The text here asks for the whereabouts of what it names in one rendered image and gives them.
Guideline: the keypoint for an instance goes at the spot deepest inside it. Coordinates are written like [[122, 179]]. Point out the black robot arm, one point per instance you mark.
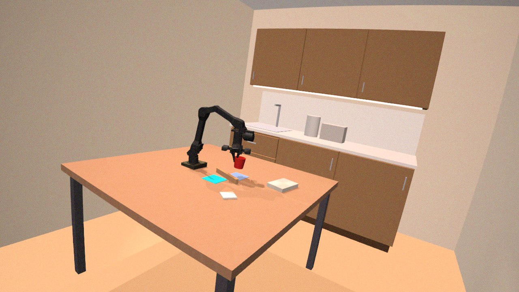
[[240, 131]]

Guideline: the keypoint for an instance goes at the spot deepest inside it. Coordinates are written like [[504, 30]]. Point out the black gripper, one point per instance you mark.
[[226, 147]]

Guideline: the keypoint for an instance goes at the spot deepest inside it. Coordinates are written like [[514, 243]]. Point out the red cup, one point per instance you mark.
[[239, 162]]

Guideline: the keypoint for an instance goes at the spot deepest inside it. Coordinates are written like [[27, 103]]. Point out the white flat block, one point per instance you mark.
[[228, 195]]

